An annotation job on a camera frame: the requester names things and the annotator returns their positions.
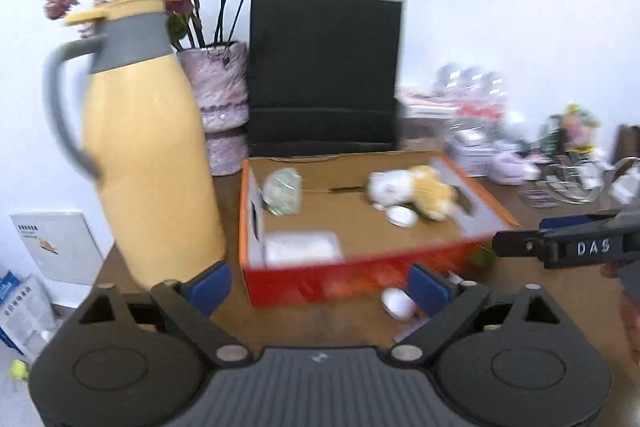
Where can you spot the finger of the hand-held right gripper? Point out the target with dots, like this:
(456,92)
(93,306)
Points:
(515,243)
(570,222)

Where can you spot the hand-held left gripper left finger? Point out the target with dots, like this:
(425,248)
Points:
(210,289)

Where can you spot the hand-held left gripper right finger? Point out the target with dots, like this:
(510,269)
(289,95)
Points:
(425,289)

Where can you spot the orange cardboard box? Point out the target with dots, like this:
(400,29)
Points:
(320,282)

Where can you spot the person's right hand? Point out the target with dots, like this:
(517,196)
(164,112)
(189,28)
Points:
(632,327)

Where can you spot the white lidded container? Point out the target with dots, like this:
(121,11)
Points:
(472,157)

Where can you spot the colourful flower ornament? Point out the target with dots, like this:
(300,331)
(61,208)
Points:
(577,124)

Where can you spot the white and yellow plush toy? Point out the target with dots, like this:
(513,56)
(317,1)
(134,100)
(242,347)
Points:
(395,187)

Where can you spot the crumpled clear plastic bag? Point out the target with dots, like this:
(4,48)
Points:
(282,192)

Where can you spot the yellow thermos jug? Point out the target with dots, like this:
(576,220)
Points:
(150,157)

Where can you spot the clear water bottle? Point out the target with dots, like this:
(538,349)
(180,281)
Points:
(496,84)
(471,82)
(447,82)

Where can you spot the white flat box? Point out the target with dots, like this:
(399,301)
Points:
(425,104)

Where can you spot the blue and white carton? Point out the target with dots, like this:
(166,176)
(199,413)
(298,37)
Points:
(22,312)

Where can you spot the pink marbled vase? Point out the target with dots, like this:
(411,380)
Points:
(220,87)

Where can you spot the yellow-green tennis ball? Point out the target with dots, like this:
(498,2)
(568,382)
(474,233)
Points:
(20,369)

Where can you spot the black paper bag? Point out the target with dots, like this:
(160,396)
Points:
(325,67)

